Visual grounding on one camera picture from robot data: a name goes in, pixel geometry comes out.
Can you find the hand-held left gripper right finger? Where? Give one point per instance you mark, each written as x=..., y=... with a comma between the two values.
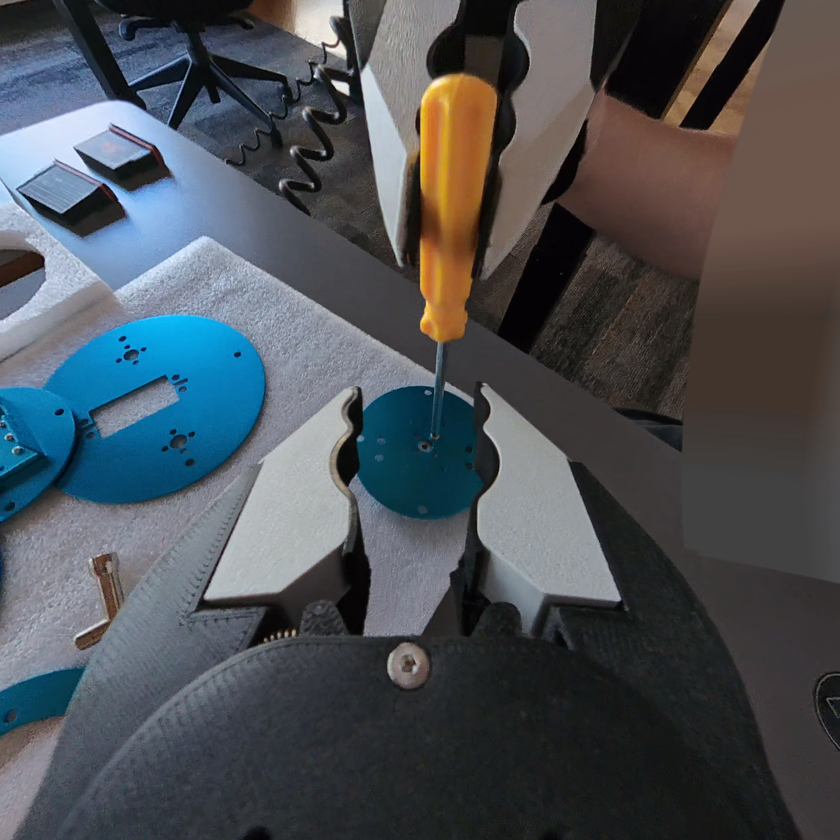
x=544, y=525

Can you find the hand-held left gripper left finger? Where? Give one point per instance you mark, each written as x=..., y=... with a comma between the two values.
x=289, y=525

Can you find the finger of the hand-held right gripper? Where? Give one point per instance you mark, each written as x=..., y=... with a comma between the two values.
x=558, y=65
x=400, y=59

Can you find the small blue metal disc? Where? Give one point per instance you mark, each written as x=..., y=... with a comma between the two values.
x=407, y=479

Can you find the yellow screwdriver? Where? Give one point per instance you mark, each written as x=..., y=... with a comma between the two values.
x=453, y=197

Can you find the person's right forearm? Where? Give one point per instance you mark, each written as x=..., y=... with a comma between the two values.
x=656, y=197

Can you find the dark grey desk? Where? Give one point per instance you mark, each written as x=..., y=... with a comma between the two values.
x=216, y=197

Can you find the black desk leg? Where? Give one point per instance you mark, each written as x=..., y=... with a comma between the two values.
x=92, y=46

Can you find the large blue plate with cutout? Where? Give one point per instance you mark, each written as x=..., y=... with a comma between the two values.
x=197, y=407

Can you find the white foam sheet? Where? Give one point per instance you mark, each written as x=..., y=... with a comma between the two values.
x=295, y=341

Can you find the metal cross wrench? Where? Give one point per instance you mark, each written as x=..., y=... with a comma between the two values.
x=105, y=590

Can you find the black office chair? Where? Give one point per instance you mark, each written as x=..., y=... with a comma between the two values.
x=197, y=65

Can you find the black box red print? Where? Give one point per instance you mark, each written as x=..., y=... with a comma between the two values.
x=121, y=154

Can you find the white foam block with hole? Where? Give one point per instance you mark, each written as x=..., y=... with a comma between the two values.
x=65, y=275

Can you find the black box red edge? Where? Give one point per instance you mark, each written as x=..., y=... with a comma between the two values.
x=65, y=193

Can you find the blue disc with bracket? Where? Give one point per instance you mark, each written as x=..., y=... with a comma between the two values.
x=33, y=426

